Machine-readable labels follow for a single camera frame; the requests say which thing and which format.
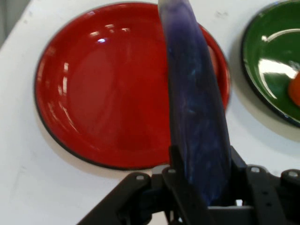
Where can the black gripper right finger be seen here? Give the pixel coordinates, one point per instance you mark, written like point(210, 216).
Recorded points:
point(269, 194)

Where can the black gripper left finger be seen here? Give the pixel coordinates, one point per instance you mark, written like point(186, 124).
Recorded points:
point(140, 199)

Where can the long purple eggplant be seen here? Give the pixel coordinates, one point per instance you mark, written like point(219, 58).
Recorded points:
point(194, 105)

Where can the orange mandarin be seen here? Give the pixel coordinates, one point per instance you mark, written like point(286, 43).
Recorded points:
point(295, 90)

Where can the round red plate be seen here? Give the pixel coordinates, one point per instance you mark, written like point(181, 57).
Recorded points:
point(105, 93)

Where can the round green plate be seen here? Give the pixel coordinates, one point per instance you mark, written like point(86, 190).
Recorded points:
point(269, 56)

